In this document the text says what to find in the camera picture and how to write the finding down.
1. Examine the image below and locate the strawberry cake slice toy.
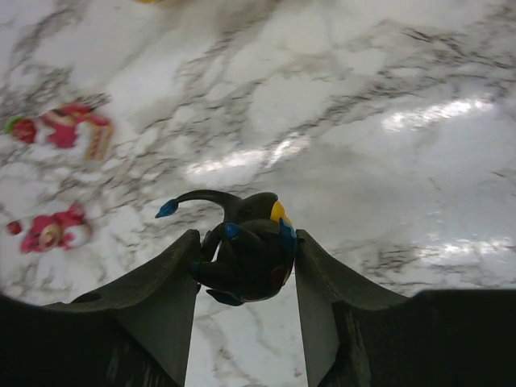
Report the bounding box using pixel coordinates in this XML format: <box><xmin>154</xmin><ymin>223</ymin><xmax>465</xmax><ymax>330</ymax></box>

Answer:
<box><xmin>4</xmin><ymin>102</ymin><xmax>114</xmax><ymax>161</ymax></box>

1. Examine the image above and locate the pink bear toy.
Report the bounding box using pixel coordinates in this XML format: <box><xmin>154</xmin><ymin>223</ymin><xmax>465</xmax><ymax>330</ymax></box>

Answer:
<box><xmin>6</xmin><ymin>203</ymin><xmax>93</xmax><ymax>254</ymax></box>

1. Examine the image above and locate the black dragon toy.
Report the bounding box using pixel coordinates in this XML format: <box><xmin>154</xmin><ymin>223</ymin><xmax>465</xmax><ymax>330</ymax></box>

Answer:
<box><xmin>155</xmin><ymin>189</ymin><xmax>298</xmax><ymax>306</ymax></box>

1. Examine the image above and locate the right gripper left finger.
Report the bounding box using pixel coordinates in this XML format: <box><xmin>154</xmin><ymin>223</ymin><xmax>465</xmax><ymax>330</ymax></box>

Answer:
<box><xmin>1</xmin><ymin>230</ymin><xmax>200</xmax><ymax>386</ymax></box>

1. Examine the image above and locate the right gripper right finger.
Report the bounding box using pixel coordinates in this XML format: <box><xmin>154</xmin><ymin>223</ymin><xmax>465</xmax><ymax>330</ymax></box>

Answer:
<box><xmin>295</xmin><ymin>231</ymin><xmax>515</xmax><ymax>386</ymax></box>

